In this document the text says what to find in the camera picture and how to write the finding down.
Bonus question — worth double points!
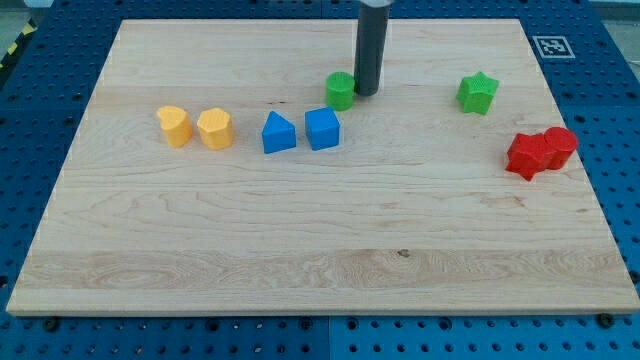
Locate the white fiducial marker tag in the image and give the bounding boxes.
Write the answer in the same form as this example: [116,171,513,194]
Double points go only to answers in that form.
[532,35,575,59]

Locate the blue cube block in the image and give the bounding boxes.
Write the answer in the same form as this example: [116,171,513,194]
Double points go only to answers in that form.
[305,107,340,151]

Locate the red cylinder block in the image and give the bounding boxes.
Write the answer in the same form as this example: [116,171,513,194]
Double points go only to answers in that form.
[544,127,579,170]

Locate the black bolt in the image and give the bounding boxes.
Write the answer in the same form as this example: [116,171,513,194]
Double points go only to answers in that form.
[42,317,60,333]
[597,313,615,329]

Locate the black bolt front right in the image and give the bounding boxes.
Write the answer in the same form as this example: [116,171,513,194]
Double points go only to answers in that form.
[597,313,615,329]

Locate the black bolt front left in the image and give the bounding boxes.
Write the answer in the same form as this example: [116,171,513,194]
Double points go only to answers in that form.
[42,317,60,333]

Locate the yellow hexagon block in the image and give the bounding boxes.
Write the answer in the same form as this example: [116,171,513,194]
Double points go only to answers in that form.
[197,108,235,150]

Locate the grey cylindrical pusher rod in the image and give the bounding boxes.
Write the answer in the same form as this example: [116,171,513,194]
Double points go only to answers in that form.
[354,0,393,96]

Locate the yellow heart block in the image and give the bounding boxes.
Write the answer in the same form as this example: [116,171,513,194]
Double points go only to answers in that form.
[156,105,193,148]

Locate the red star block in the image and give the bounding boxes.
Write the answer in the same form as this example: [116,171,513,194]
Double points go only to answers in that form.
[505,133,555,181]

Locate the green cylinder block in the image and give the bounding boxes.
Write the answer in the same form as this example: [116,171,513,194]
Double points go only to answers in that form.
[325,72,355,111]

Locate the green star block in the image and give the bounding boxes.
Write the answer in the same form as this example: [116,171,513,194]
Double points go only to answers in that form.
[456,71,500,115]

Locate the blue triangular prism block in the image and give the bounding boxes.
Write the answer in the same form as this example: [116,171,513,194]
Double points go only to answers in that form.
[261,111,297,154]

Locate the wooden board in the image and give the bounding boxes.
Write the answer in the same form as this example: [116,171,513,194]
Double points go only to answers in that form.
[7,19,639,317]

